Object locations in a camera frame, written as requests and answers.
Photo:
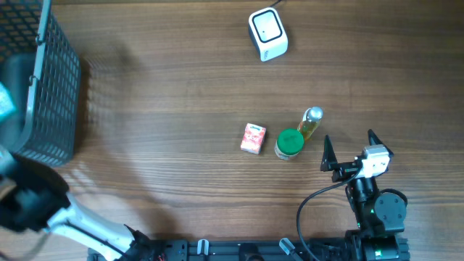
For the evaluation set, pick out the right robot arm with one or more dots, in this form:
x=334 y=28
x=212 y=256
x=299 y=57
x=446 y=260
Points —
x=380 y=214

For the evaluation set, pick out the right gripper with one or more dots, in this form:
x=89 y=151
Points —
x=329 y=162

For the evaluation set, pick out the orange Kleenex tissue pack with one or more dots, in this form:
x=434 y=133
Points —
x=253 y=138

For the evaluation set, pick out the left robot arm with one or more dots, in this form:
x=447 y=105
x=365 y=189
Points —
x=40 y=200

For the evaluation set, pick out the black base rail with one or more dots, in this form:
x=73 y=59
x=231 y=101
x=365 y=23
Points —
x=324 y=249

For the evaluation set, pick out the yellow Vim dish soap bottle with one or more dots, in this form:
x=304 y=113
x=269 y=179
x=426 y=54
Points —
x=310 y=122

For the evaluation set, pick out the white barcode scanner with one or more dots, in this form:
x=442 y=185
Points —
x=267 y=33

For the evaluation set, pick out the green lid jar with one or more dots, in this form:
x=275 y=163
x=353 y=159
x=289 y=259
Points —
x=289 y=143

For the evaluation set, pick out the dark grey mesh basket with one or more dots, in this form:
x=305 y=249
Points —
x=42 y=72

